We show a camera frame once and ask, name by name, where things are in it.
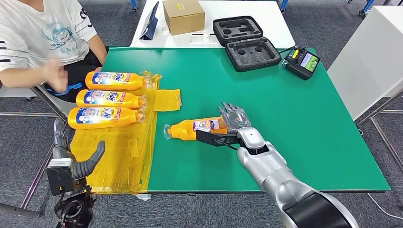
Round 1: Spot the yellow film-wrapped cardboard sheet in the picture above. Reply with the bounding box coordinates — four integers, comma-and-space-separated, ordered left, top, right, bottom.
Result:
69, 71, 162, 194

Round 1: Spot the steel table frame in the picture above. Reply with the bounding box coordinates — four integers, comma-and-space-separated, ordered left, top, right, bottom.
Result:
357, 91, 403, 172

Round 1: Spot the brown cardboard box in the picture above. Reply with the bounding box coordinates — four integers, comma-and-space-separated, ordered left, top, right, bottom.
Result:
162, 0, 206, 36

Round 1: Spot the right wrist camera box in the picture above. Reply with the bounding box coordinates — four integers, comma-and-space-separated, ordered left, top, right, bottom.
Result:
195, 129, 245, 151

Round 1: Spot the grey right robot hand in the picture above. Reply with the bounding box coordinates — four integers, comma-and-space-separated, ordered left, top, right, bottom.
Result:
217, 102, 252, 135

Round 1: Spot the white bench seat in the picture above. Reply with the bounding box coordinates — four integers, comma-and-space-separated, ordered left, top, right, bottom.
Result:
0, 85, 78, 119

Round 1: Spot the dark blue tablet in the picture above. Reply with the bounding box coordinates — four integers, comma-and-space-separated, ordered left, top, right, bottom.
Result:
139, 1, 160, 41

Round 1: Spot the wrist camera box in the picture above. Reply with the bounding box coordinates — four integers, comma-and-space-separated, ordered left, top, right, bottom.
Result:
195, 129, 245, 151
46, 158, 75, 197

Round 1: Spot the grey metal bench frame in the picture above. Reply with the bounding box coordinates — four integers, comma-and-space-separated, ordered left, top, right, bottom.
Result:
0, 85, 68, 219

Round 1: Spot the black foam-lined case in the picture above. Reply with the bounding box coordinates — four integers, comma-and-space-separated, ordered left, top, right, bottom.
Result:
212, 16, 282, 73

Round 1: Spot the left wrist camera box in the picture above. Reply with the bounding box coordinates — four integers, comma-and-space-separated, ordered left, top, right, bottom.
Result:
46, 158, 75, 197

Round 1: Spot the white cabinet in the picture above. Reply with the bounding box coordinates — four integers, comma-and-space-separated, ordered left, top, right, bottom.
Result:
326, 5, 403, 121

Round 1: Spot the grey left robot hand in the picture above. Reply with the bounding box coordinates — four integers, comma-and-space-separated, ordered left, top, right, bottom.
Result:
52, 118, 106, 181

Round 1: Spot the white floor cable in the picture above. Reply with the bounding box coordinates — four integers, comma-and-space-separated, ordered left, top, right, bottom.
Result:
367, 192, 403, 221

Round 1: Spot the orange detergent bottle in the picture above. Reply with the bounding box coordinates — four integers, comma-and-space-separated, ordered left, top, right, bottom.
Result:
85, 71, 155, 92
76, 89, 149, 110
163, 116, 234, 142
67, 106, 146, 131

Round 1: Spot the person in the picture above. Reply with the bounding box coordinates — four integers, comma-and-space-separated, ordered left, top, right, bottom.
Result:
0, 0, 109, 103

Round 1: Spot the white table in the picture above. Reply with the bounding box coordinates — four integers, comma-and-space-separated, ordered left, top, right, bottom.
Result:
130, 0, 297, 49

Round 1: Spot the black remote controller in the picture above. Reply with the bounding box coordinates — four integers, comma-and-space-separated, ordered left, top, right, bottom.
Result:
279, 44, 321, 81

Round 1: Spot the person's right hand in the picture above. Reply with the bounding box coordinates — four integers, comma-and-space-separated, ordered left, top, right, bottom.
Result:
41, 58, 69, 94

